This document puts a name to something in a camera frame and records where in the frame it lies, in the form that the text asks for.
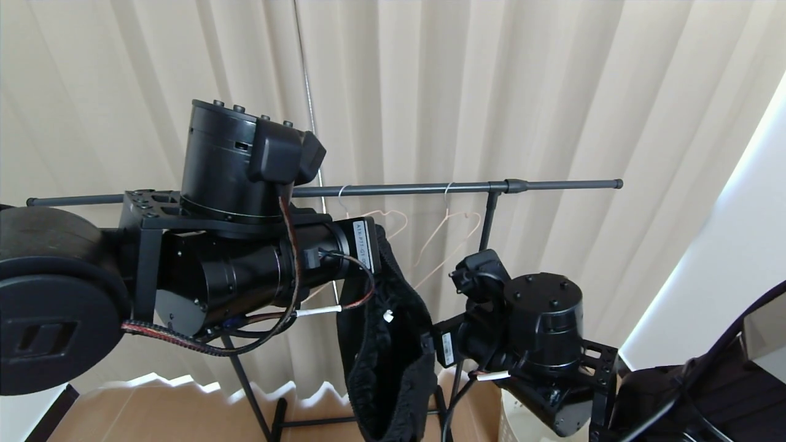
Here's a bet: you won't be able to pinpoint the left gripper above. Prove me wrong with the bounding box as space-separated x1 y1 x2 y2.
154 219 384 337

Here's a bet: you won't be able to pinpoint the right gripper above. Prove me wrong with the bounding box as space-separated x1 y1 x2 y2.
422 312 594 438

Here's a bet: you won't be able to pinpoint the pink clothes hanger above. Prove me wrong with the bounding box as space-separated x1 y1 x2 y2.
337 184 410 243
411 182 483 290

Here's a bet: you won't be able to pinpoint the black shorts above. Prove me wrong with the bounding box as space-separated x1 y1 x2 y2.
337 224 440 442

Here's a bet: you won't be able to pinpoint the white laundry basket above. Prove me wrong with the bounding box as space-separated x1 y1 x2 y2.
497 390 554 442

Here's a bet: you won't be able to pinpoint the black clothes rack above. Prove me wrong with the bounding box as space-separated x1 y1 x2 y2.
26 178 624 442

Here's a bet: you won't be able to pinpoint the beige curtain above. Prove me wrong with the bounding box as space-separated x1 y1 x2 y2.
0 0 786 400

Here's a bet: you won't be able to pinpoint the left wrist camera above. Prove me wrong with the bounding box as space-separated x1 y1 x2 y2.
247 117 327 185

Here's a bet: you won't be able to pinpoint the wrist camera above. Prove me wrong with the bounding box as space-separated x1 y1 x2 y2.
450 249 512 303
247 117 327 185

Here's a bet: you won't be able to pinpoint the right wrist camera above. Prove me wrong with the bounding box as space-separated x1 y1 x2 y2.
450 249 512 303

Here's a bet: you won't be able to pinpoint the black cable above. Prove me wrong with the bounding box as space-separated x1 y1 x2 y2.
441 279 786 442

